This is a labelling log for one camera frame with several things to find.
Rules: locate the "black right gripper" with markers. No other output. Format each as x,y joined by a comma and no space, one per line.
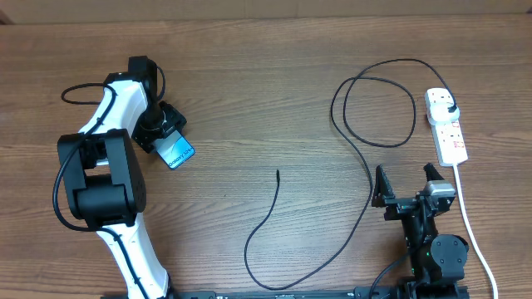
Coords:
382,198

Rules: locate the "white power strip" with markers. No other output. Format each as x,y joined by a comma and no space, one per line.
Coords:
448,138

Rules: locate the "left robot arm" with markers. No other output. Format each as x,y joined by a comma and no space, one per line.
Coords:
99,187

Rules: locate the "white USB charger plug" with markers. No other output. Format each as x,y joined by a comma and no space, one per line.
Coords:
438,114

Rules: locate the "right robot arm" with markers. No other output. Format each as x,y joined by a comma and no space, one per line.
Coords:
437,260

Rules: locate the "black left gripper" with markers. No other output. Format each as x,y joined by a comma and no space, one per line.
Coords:
174,121

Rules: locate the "Samsung Galaxy smartphone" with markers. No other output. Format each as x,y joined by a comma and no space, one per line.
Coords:
174,149

